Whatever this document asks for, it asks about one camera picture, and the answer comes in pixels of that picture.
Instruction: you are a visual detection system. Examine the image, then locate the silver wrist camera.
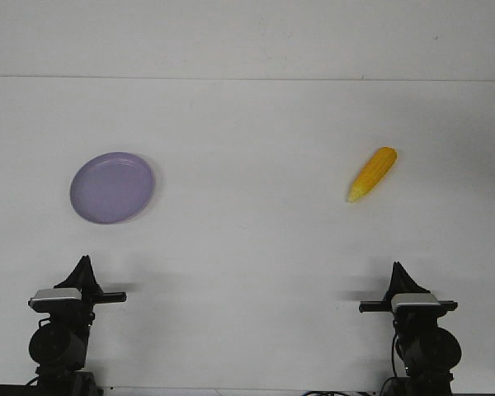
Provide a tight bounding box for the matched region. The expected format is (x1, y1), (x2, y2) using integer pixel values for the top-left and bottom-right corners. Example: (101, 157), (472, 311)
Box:
(391, 293), (441, 314)
(28, 288), (82, 313)

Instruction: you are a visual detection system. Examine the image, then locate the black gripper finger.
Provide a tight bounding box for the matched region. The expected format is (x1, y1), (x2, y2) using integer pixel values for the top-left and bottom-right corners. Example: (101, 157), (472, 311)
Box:
(86, 255), (103, 294)
(395, 262), (431, 294)
(54, 256), (87, 290)
(383, 262), (397, 302)

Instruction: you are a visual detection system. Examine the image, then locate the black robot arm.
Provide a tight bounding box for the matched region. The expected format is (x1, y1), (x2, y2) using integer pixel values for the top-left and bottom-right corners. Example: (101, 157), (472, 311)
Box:
(24, 255), (127, 395)
(359, 262), (462, 395)

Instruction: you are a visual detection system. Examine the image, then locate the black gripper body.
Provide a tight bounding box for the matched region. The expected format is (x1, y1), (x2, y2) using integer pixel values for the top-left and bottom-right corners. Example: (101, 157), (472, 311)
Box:
(44, 291), (127, 326)
(359, 300), (458, 330)

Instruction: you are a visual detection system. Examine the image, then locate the yellow corn cob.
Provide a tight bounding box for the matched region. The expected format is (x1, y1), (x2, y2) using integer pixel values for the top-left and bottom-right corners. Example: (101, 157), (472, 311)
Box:
(346, 147), (398, 203)

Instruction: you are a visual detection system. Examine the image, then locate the purple round plate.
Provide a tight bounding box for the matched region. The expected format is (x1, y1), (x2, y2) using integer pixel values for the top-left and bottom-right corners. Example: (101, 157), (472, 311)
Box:
(69, 152), (155, 224)

